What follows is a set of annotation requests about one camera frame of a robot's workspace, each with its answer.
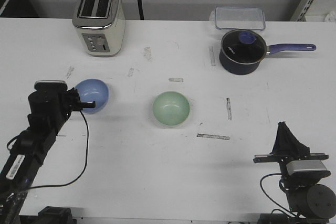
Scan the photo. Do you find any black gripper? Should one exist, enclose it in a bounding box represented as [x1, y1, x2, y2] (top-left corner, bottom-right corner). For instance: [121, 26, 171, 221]
[59, 88, 96, 119]
[253, 122, 331, 190]

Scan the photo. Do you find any blue bowl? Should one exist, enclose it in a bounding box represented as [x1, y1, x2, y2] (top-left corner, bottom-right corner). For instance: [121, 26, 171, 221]
[75, 79, 109, 114]

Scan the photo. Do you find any green bowl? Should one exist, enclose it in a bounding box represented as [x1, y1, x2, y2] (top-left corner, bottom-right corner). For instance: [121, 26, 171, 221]
[152, 91, 190, 127]

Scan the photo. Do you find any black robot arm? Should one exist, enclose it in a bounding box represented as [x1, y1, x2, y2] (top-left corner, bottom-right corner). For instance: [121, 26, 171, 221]
[1, 82, 96, 223]
[253, 122, 335, 223]

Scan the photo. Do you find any cream two-slot toaster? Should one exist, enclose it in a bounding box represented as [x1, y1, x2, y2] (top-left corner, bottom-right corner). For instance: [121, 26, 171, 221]
[72, 0, 125, 57]

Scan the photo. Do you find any dark blue saucepan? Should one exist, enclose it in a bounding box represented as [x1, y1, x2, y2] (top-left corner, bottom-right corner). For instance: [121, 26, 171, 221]
[219, 42, 317, 75]

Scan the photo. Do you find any glass pot lid blue knob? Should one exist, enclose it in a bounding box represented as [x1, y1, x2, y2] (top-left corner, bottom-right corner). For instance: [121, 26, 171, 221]
[221, 29, 267, 65]

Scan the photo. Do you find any clear plastic food container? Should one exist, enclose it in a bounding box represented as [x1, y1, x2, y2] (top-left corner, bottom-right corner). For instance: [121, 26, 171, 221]
[209, 7, 266, 31]

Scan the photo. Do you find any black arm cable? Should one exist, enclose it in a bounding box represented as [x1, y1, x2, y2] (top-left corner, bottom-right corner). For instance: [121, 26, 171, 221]
[260, 173, 297, 217]
[26, 111, 89, 190]

